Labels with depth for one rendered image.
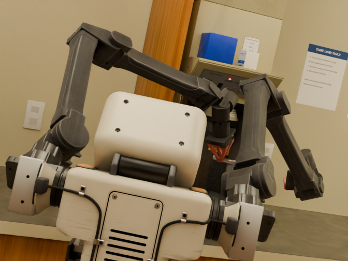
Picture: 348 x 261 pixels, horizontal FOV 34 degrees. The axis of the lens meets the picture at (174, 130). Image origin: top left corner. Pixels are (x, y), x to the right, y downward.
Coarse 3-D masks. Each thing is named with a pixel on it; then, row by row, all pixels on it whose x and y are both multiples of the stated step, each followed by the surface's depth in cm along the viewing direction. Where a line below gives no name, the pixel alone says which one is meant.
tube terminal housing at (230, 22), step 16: (192, 16) 202; (208, 16) 197; (224, 16) 199; (240, 16) 200; (256, 16) 202; (192, 32) 199; (208, 32) 198; (224, 32) 200; (240, 32) 201; (256, 32) 203; (272, 32) 204; (192, 48) 197; (240, 48) 202; (272, 48) 205; (176, 96) 204; (240, 96) 205
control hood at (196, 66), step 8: (192, 64) 192; (200, 64) 188; (208, 64) 188; (216, 64) 189; (224, 64) 189; (192, 72) 192; (200, 72) 192; (224, 72) 192; (232, 72) 192; (240, 72) 192; (248, 72) 192; (256, 72) 193; (264, 72) 194; (272, 80) 196; (280, 80) 196
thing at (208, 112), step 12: (240, 108) 188; (240, 120) 187; (240, 132) 187; (204, 144) 194; (204, 156) 194; (228, 156) 189; (204, 168) 194; (216, 168) 191; (204, 180) 194; (216, 180) 191; (216, 192) 191
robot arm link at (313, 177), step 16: (272, 112) 159; (288, 112) 156; (272, 128) 160; (288, 128) 163; (288, 144) 163; (288, 160) 167; (304, 160) 172; (304, 176) 171; (304, 192) 176; (320, 192) 176
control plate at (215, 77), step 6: (204, 72) 191; (210, 72) 192; (216, 72) 192; (222, 72) 192; (210, 78) 194; (216, 78) 194; (222, 78) 194; (228, 78) 194; (234, 78) 194; (240, 78) 194; (246, 78) 195; (216, 84) 197; (228, 84) 197; (234, 84) 197; (228, 90) 199; (234, 90) 199; (240, 90) 200
